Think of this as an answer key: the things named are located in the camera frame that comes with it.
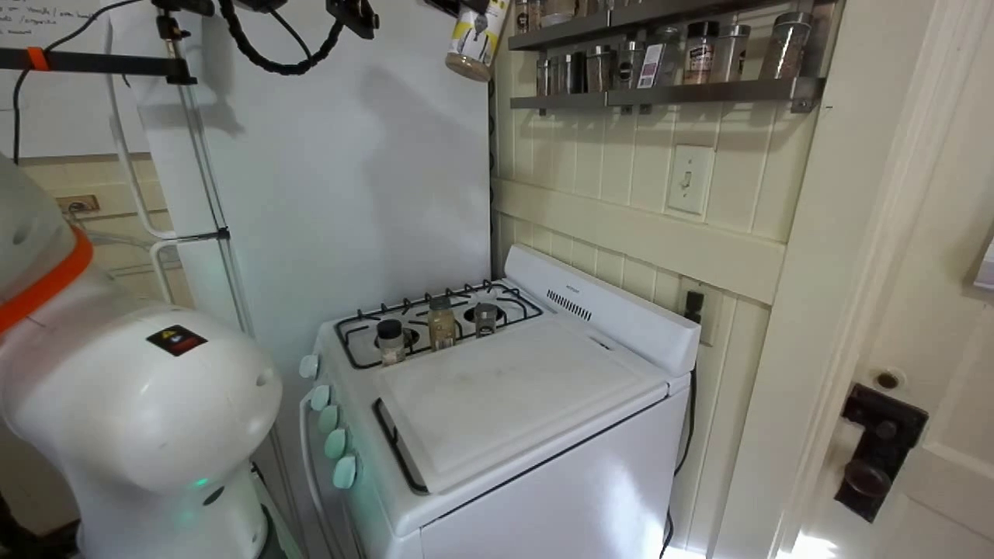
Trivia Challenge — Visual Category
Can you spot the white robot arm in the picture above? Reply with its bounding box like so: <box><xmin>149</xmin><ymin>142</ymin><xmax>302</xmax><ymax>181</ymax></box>
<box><xmin>0</xmin><ymin>161</ymin><xmax>287</xmax><ymax>559</ymax></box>

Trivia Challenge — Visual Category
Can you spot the metal spice shelf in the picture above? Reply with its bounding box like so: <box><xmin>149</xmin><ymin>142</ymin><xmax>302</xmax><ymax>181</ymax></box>
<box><xmin>510</xmin><ymin>0</ymin><xmax>843</xmax><ymax>111</ymax></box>

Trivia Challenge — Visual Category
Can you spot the steel shaker on shelf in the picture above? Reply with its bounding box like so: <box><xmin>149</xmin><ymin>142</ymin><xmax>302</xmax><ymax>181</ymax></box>
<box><xmin>764</xmin><ymin>11</ymin><xmax>814</xmax><ymax>80</ymax></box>

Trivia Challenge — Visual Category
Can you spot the black stove grate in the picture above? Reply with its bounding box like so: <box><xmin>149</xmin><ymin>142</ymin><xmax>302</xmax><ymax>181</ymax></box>
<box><xmin>335</xmin><ymin>279</ymin><xmax>541</xmax><ymax>368</ymax></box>

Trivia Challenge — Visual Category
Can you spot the small glass shaker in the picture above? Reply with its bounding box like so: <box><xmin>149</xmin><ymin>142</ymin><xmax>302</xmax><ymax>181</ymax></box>
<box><xmin>429</xmin><ymin>298</ymin><xmax>459</xmax><ymax>346</ymax></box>

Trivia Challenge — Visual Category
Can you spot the small jar dark lid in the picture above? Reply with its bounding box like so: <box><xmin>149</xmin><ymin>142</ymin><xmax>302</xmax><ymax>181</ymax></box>
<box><xmin>376</xmin><ymin>319</ymin><xmax>407</xmax><ymax>364</ymax></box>

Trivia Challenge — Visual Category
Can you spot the white cutting board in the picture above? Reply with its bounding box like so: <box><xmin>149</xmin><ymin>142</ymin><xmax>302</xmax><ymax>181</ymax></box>
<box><xmin>376</xmin><ymin>316</ymin><xmax>664</xmax><ymax>493</ymax></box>

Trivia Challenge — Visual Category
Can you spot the white refrigerator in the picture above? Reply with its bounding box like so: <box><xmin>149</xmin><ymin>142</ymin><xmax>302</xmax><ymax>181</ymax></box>
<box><xmin>106</xmin><ymin>0</ymin><xmax>494</xmax><ymax>559</ymax></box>

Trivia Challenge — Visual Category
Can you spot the white gas stove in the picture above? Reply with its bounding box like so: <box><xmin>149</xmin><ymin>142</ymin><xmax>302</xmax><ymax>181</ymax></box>
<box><xmin>292</xmin><ymin>246</ymin><xmax>700</xmax><ymax>559</ymax></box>

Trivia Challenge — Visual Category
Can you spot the white door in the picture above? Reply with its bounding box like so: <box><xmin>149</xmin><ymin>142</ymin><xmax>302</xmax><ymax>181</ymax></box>
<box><xmin>777</xmin><ymin>0</ymin><xmax>994</xmax><ymax>559</ymax></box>

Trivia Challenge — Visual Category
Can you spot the black door latch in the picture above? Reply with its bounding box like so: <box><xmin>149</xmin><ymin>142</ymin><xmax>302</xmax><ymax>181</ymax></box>
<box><xmin>834</xmin><ymin>385</ymin><xmax>929</xmax><ymax>520</ymax></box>

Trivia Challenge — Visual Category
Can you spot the black plug on wall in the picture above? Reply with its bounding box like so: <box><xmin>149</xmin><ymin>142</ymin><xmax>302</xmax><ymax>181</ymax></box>
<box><xmin>683</xmin><ymin>292</ymin><xmax>706</xmax><ymax>324</ymax></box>

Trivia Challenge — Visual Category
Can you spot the white wall outlet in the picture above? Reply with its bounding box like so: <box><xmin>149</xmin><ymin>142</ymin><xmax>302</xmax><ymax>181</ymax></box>
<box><xmin>667</xmin><ymin>147</ymin><xmax>714</xmax><ymax>217</ymax></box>

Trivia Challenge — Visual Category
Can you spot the black cable bundle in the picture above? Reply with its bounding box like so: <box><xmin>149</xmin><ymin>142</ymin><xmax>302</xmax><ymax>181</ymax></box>
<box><xmin>214</xmin><ymin>0</ymin><xmax>381</xmax><ymax>78</ymax></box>

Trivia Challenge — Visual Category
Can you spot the black camera boom bar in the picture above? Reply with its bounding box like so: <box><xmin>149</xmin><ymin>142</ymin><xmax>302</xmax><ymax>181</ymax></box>
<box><xmin>0</xmin><ymin>45</ymin><xmax>196</xmax><ymax>85</ymax></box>

